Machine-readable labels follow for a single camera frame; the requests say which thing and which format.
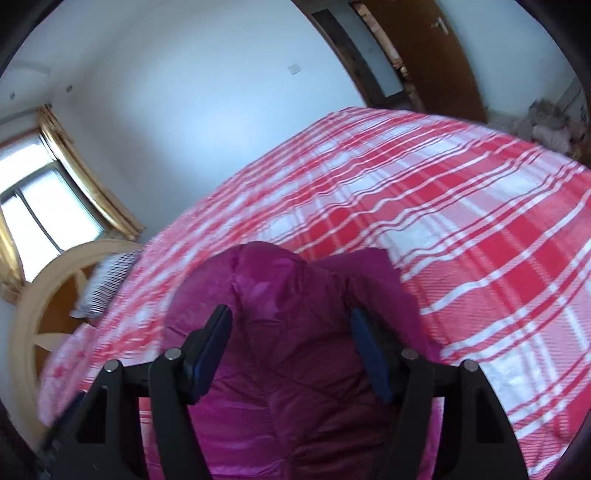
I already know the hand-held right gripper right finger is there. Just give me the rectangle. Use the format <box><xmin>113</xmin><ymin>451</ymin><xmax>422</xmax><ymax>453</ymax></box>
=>
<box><xmin>349</xmin><ymin>308</ymin><xmax>529</xmax><ymax>480</ymax></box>

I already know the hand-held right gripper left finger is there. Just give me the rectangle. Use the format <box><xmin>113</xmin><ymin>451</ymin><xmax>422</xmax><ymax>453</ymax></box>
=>
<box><xmin>53</xmin><ymin>305</ymin><xmax>234</xmax><ymax>480</ymax></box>

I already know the magenta puffer jacket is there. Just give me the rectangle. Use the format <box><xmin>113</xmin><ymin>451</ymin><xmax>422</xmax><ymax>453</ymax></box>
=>
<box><xmin>143</xmin><ymin>241</ymin><xmax>444</xmax><ymax>480</ymax></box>

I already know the pile of pale clothes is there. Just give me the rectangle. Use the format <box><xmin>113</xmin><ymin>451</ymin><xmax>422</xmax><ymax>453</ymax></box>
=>
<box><xmin>526</xmin><ymin>99</ymin><xmax>585</xmax><ymax>155</ymax></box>

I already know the striped floral pillow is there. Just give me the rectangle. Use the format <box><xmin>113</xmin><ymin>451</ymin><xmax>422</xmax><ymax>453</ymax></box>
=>
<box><xmin>69</xmin><ymin>249</ymin><xmax>144</xmax><ymax>319</ymax></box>

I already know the folded pink floral quilt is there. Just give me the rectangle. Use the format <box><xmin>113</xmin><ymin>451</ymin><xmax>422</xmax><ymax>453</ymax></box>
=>
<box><xmin>37</xmin><ymin>323</ymin><xmax>100</xmax><ymax>425</ymax></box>

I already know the red plaid bed sheet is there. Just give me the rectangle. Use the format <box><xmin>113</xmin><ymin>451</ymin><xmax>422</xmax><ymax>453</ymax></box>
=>
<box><xmin>39</xmin><ymin>106</ymin><xmax>591</xmax><ymax>480</ymax></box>

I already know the cream wooden headboard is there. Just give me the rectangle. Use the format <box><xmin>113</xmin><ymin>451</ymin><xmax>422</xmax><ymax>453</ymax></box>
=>
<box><xmin>9</xmin><ymin>239</ymin><xmax>144</xmax><ymax>384</ymax></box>

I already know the yellow curtain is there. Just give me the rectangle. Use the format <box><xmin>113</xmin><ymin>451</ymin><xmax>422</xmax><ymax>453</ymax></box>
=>
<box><xmin>37</xmin><ymin>105</ymin><xmax>146</xmax><ymax>241</ymax></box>
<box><xmin>0</xmin><ymin>210</ymin><xmax>26</xmax><ymax>305</ymax></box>

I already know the window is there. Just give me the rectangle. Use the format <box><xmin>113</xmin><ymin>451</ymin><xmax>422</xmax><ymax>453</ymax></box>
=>
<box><xmin>0</xmin><ymin>131</ymin><xmax>109</xmax><ymax>282</ymax></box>

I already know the brown wooden door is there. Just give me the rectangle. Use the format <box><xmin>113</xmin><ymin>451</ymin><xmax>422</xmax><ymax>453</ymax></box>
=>
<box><xmin>362</xmin><ymin>0</ymin><xmax>488</xmax><ymax>123</ymax></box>

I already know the dark door frame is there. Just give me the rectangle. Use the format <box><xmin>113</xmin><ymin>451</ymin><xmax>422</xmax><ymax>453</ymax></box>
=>
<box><xmin>293</xmin><ymin>0</ymin><xmax>407</xmax><ymax>112</ymax></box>

